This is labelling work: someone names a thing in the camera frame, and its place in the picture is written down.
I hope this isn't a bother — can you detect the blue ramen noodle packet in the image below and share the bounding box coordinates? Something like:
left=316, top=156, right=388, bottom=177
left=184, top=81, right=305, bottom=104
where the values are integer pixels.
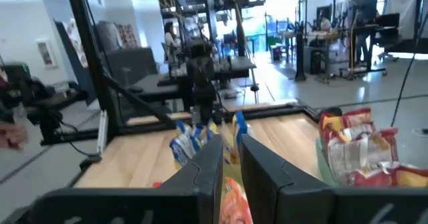
left=190, top=123, right=210, bottom=154
left=233, top=112, right=249, bottom=144
left=169, top=135, right=197, bottom=170

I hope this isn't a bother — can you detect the black desk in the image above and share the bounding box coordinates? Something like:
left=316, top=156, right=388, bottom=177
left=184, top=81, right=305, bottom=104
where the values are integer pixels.
left=133, top=55, right=257, bottom=102

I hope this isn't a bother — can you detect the dark poster board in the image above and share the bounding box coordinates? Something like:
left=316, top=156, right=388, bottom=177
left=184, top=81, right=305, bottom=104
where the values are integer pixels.
left=55, top=18, right=90, bottom=84

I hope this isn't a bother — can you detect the white metal bracket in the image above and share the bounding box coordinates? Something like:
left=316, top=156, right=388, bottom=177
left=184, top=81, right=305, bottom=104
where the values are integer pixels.
left=96, top=109, right=108, bottom=154

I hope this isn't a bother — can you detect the white screen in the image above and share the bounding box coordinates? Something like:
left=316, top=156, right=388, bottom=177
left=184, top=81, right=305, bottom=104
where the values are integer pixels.
left=383, top=0, right=423, bottom=40

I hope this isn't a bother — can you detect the black pillar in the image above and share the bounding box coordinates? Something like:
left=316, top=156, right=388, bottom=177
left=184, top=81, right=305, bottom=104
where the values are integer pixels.
left=293, top=0, right=308, bottom=82

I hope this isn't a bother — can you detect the black monitor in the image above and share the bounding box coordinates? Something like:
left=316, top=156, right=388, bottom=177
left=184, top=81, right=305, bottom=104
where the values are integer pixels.
left=350, top=0, right=379, bottom=27

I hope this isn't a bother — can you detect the black platform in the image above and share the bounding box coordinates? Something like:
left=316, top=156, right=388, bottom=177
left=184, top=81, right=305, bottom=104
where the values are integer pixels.
left=384, top=38, right=428, bottom=55

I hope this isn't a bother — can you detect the red ramen noodle packet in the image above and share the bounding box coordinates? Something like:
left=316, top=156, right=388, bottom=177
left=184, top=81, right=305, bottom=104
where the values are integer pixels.
left=326, top=127, right=399, bottom=185
left=319, top=108, right=374, bottom=141
left=346, top=162, right=428, bottom=188

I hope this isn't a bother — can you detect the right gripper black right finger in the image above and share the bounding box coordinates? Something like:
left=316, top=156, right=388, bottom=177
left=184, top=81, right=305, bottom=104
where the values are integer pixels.
left=239, top=134, right=428, bottom=224

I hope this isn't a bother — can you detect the black robot station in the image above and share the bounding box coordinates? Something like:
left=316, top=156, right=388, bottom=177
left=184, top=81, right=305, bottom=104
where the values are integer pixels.
left=0, top=62, right=90, bottom=146

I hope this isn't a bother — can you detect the grey sofa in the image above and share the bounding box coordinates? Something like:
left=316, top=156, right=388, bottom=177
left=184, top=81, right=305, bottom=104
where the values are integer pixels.
left=96, top=20, right=161, bottom=91

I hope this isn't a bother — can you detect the black diagonal frame brace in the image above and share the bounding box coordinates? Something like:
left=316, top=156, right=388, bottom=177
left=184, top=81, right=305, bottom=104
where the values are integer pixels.
left=103, top=73, right=178, bottom=131

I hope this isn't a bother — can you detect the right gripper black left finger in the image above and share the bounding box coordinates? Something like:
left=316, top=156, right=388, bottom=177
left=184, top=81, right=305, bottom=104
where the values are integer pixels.
left=3, top=133, right=225, bottom=224

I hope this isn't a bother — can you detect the orange ramen noodle packet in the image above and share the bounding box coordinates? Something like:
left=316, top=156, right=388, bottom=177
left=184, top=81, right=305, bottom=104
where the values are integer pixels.
left=219, top=177, right=254, bottom=224

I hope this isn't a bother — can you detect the black frame post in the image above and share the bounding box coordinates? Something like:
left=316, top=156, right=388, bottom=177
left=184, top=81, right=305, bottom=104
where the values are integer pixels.
left=64, top=0, right=118, bottom=141

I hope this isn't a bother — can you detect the person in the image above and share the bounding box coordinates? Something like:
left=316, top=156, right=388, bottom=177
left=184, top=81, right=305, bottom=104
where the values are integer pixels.
left=354, top=9, right=381, bottom=64
left=317, top=15, right=332, bottom=33
left=163, top=21, right=183, bottom=63

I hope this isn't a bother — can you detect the black hanging cable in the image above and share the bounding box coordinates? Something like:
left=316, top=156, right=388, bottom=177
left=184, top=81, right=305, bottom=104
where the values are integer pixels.
left=390, top=11, right=428, bottom=128

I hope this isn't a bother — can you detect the black column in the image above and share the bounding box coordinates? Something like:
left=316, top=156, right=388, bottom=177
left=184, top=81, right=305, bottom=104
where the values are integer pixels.
left=201, top=0, right=219, bottom=44

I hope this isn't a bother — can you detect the person's hand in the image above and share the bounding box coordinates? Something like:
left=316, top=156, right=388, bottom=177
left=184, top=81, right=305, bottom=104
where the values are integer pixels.
left=0, top=122, right=29, bottom=151

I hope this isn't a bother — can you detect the teal plastic bin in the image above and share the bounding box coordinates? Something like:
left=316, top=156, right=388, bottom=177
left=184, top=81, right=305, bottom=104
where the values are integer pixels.
left=315, top=136, right=338, bottom=187

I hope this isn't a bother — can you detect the framed wall picture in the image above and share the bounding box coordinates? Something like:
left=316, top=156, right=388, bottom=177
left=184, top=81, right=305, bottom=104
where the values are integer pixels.
left=35, top=39, right=58, bottom=68

